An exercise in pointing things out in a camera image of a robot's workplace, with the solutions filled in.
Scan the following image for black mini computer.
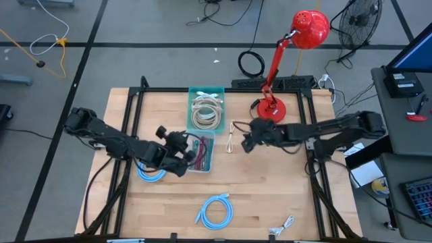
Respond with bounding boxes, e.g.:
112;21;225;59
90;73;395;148
383;72;425;99

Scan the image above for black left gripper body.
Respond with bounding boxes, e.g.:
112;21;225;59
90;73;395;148
155;125;197;163

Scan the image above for maroon braided cable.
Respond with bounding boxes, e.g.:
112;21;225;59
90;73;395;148
197;136;208;171

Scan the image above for black coiled floor cable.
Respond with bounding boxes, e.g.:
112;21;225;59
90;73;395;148
238;0;267;79

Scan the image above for black lamp power cord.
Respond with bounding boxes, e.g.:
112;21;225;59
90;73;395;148
250;98;263;119

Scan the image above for red desk lamp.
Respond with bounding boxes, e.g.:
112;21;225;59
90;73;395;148
256;9;331;124

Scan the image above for computer monitor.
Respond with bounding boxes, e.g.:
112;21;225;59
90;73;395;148
385;22;432;74

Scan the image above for thin white cable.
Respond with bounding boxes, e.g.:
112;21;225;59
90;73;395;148
269;215;295;237

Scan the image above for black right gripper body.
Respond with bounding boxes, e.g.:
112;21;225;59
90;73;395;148
241;117;281;155

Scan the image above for grey side desk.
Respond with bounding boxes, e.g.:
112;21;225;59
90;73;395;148
370;66;432;242

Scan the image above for black floor fan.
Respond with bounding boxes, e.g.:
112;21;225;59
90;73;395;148
329;0;383;63

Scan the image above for clear plastic bin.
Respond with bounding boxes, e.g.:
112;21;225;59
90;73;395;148
185;129;216;174

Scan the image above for white power adapter cable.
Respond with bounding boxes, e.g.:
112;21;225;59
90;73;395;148
316;73;338;105

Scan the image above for light blue ethernet cable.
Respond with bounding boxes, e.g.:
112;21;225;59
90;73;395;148
194;193;234;231
136;161;168;184

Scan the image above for black wheeled base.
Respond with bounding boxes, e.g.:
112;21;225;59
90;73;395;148
0;103;14;123

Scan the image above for keyboard with coloured keys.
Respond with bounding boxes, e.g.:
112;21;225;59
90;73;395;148
400;176;432;224

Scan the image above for thick white cable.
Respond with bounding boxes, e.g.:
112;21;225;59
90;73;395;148
195;90;224;104

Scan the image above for white floor cable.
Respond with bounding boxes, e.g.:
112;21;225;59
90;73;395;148
29;0;70;56

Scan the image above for black aluminium table frame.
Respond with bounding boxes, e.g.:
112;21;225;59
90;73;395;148
80;75;364;243

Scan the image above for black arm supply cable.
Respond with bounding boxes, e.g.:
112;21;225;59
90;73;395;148
330;158;432;224
82;157;114;234

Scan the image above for black pen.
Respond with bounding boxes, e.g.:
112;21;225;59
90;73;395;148
414;94;427;115

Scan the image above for green translucent plastic bin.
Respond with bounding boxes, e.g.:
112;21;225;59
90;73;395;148
187;85;226;135

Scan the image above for thin cream cable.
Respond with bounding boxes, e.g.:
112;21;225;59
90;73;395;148
225;119;236;155

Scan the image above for beige ethernet cable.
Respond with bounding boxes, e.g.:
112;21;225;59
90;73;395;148
192;95;224;119
190;103;223;131

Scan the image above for grey furniture leg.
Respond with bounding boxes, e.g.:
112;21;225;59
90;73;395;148
0;74;34;86
16;0;76;8

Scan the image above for round blue yellow disc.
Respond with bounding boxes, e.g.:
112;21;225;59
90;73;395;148
371;176;391;198

